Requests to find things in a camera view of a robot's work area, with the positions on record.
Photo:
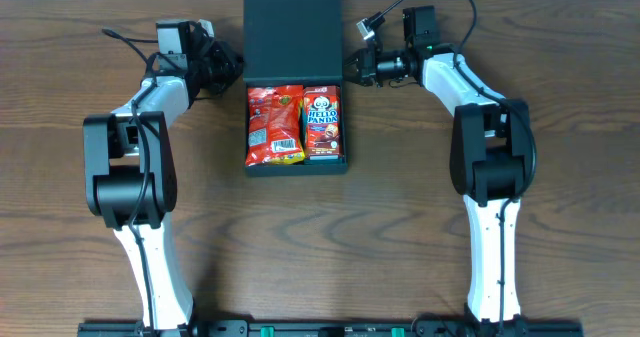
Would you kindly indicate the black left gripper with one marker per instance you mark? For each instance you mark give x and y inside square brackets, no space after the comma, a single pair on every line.
[227,56]

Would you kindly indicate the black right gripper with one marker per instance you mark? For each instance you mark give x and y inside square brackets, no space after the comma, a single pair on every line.
[367,74]

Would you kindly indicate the red snack packet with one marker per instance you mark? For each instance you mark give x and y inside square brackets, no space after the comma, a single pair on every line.
[274,125]

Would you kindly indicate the red Hello Panda box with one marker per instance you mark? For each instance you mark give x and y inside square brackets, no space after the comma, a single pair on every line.
[321,121]

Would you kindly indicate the dark green box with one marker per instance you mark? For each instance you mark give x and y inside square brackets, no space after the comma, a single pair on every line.
[293,42]

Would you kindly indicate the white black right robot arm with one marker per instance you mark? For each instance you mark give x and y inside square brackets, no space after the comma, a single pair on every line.
[492,156]

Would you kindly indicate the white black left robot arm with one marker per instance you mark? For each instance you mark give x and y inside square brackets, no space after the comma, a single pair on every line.
[130,176]

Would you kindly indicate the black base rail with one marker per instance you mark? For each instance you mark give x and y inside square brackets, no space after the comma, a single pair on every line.
[420,328]

